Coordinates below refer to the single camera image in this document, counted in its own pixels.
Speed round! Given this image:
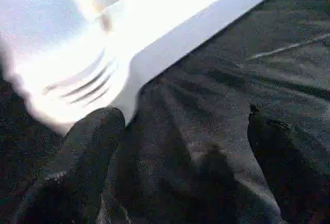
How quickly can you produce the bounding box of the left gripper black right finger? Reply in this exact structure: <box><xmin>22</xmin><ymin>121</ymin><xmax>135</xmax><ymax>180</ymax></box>
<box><xmin>246</xmin><ymin>104</ymin><xmax>330</xmax><ymax>224</ymax></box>

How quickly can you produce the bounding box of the black mat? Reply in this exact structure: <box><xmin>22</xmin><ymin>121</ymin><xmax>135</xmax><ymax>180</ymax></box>
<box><xmin>0</xmin><ymin>0</ymin><xmax>330</xmax><ymax>224</ymax></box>

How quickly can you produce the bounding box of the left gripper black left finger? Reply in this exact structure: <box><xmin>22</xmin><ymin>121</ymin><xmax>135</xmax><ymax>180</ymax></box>
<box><xmin>14</xmin><ymin>107</ymin><xmax>126</xmax><ymax>224</ymax></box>

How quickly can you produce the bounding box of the white plastic table top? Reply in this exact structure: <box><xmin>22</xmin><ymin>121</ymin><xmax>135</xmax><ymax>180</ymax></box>
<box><xmin>0</xmin><ymin>0</ymin><xmax>299</xmax><ymax>135</ymax></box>

